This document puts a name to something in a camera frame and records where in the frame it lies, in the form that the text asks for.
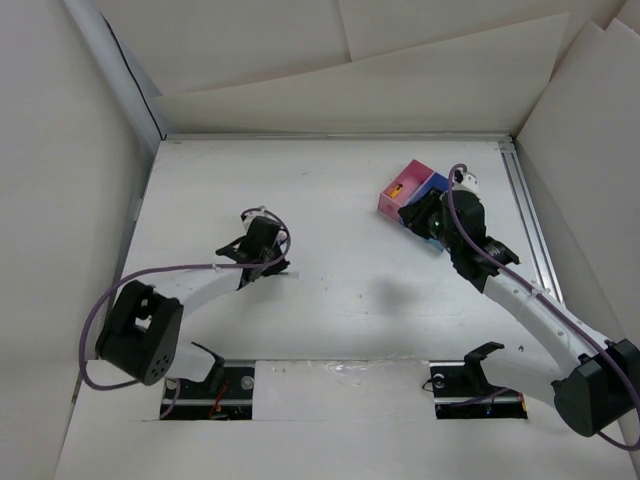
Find yellow black utility knife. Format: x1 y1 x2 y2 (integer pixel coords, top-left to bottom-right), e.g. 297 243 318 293
387 183 403 198

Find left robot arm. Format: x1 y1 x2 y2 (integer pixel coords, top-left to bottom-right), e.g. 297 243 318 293
95 208 291 397

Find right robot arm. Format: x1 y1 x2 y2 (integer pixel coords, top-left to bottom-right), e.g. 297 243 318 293
398 189 639 437

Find pink blue three-compartment organizer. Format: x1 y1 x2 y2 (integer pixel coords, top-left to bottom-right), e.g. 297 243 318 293
377 160 447 239

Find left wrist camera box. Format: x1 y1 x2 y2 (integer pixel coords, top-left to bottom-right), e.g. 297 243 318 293
240 206 266 230

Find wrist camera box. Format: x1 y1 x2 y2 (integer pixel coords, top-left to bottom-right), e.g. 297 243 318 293
240 206 266 230
452 169 479 197

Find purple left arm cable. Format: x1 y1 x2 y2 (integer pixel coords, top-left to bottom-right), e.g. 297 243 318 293
78 208 294 419

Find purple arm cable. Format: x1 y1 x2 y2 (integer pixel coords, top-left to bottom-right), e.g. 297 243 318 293
447 163 640 451
78 208 294 419

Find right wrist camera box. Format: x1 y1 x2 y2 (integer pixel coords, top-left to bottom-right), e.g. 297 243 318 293
452 169 479 197

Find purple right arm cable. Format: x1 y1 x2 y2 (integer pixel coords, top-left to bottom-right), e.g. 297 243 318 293
447 163 640 451

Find aluminium rail right edge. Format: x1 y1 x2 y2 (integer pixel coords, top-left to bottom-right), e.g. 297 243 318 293
498 136 565 304

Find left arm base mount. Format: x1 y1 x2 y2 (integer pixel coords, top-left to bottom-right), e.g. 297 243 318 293
159 342 256 421

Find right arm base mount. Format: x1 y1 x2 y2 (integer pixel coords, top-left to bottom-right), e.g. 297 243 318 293
422 342 528 420

